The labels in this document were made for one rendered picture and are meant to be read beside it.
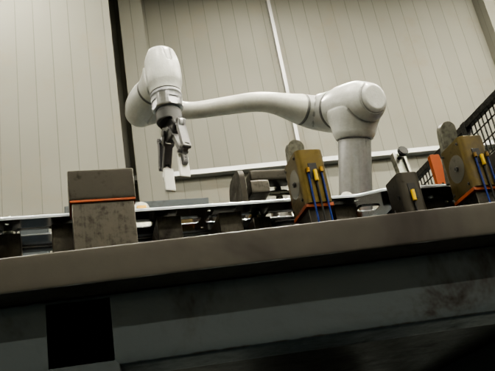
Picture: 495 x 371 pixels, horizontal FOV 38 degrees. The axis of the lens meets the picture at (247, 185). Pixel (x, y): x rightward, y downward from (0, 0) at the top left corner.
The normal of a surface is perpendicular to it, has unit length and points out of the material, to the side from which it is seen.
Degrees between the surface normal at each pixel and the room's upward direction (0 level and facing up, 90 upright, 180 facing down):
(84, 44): 90
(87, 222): 90
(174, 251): 90
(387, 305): 90
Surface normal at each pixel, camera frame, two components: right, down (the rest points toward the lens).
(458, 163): -0.96, 0.06
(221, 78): 0.11, -0.42
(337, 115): -0.85, 0.04
